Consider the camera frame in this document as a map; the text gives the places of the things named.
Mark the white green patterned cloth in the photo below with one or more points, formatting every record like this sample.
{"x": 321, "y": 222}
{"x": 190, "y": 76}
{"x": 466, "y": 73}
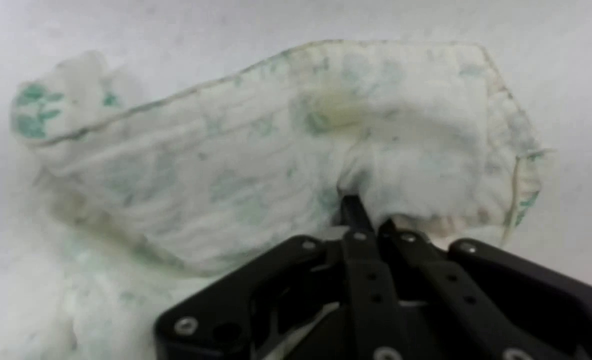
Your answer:
{"x": 145, "y": 203}

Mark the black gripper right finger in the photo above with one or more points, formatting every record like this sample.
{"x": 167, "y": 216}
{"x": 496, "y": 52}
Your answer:
{"x": 491, "y": 302}

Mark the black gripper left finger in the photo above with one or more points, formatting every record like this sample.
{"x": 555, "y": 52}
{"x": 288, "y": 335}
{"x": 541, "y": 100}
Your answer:
{"x": 337, "y": 291}

